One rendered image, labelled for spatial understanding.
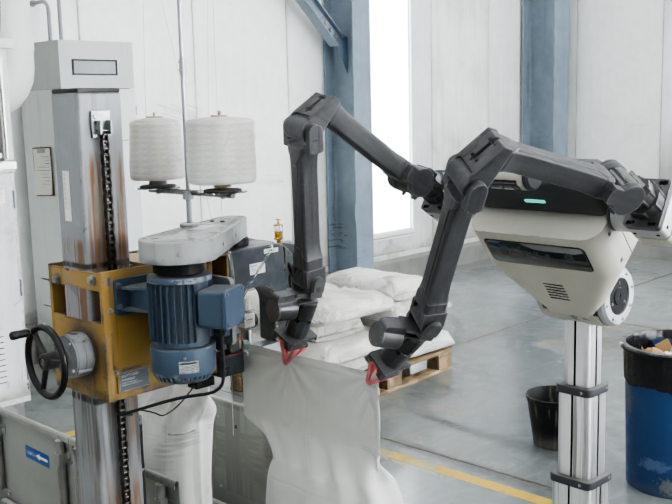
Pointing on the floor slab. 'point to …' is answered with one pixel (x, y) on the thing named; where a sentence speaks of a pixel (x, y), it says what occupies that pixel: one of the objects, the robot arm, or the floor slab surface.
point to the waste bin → (648, 412)
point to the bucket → (544, 415)
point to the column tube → (90, 245)
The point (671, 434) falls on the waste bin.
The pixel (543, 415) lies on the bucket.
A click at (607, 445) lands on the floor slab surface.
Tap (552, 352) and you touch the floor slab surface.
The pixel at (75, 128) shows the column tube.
